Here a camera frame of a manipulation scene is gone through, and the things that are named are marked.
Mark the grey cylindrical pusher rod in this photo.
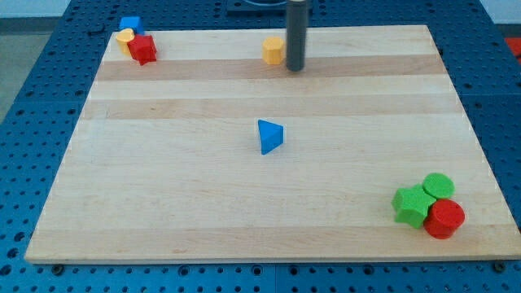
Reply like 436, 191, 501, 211
286, 0, 309, 72

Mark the green star block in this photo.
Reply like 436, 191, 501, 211
392, 185, 436, 229

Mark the blue cube block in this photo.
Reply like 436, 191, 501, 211
119, 16, 145, 35

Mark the green cylinder block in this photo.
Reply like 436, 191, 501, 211
422, 173, 455, 199

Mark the red cylinder block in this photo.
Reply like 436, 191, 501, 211
423, 199, 466, 239

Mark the blue triangle block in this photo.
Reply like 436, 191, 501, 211
257, 120, 284, 155

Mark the red star block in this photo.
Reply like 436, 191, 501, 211
127, 34, 157, 66

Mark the yellow heart block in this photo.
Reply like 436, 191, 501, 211
116, 28, 135, 56

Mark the yellow hexagon block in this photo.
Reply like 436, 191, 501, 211
262, 37, 286, 65

